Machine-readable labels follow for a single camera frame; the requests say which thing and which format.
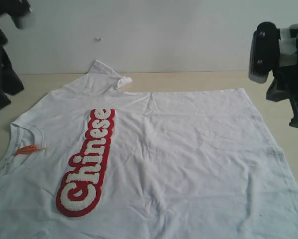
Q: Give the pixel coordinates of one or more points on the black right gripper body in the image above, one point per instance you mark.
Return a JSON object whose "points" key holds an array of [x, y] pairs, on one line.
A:
{"points": [[288, 63]]}

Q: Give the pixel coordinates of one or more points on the white t-shirt red lettering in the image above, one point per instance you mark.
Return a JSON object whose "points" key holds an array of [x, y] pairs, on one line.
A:
{"points": [[90, 161]]}

